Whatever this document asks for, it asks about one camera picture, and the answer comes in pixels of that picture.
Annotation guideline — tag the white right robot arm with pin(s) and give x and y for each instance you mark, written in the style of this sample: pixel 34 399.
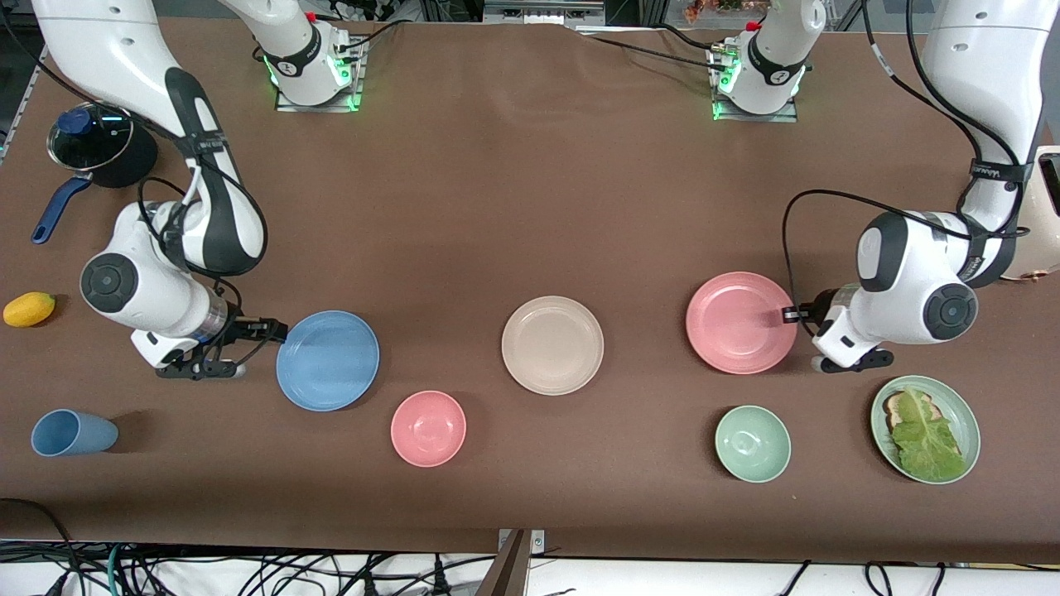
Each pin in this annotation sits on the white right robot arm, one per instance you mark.
pixel 141 285

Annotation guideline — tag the green plate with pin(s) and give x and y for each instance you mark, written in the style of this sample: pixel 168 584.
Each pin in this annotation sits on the green plate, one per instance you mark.
pixel 961 418

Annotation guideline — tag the small metal bracket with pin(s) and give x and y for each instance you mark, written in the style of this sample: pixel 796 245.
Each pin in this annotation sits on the small metal bracket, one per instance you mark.
pixel 538 542

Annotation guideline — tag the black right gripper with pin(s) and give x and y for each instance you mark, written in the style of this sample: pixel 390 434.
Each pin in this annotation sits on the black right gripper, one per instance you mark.
pixel 242 329

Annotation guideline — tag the yellow lemon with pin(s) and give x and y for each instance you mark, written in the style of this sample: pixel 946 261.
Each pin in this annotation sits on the yellow lemon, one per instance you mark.
pixel 29 309

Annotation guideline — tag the blue plate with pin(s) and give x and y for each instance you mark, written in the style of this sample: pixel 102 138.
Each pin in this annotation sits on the blue plate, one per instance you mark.
pixel 327 361

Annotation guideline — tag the grey power strip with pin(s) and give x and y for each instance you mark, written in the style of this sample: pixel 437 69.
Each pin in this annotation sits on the grey power strip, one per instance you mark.
pixel 542 12

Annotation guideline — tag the pink plate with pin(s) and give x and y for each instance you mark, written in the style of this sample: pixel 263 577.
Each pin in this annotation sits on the pink plate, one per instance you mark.
pixel 737 324

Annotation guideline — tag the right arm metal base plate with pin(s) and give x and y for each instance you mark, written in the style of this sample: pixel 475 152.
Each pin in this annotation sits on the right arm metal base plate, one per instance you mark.
pixel 319 108

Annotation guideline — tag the beige appliance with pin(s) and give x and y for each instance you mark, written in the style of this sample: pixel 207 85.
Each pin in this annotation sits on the beige appliance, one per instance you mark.
pixel 1035 240

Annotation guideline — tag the small pink bowl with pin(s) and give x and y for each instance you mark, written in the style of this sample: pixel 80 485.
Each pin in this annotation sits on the small pink bowl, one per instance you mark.
pixel 428 428

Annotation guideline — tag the bread slice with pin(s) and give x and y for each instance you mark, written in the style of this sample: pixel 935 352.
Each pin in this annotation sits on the bread slice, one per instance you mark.
pixel 894 407

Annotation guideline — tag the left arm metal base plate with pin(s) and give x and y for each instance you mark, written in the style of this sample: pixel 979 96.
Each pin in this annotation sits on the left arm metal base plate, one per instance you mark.
pixel 754 117

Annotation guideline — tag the glass lid with blue knob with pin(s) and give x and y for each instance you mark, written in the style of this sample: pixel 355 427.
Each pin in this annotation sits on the glass lid with blue knob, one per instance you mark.
pixel 91 141

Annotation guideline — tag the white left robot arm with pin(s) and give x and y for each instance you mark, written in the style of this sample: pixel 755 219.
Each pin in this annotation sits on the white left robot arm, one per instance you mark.
pixel 911 281

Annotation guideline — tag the small green bowl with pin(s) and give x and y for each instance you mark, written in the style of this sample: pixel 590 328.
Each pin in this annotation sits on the small green bowl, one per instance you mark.
pixel 753 444

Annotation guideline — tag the beige plate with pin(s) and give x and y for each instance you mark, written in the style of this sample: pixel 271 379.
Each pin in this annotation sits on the beige plate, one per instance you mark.
pixel 552 345

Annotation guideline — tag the dark pole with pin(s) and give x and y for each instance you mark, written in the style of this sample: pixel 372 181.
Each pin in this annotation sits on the dark pole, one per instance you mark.
pixel 507 571

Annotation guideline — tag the green lettuce leaf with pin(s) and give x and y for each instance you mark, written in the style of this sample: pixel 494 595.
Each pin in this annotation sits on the green lettuce leaf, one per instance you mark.
pixel 927 439

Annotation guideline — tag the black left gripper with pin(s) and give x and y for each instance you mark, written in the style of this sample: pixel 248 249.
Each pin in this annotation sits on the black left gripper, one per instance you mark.
pixel 821 307

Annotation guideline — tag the blue cup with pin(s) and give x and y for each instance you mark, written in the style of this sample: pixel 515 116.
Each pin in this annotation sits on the blue cup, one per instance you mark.
pixel 74 433

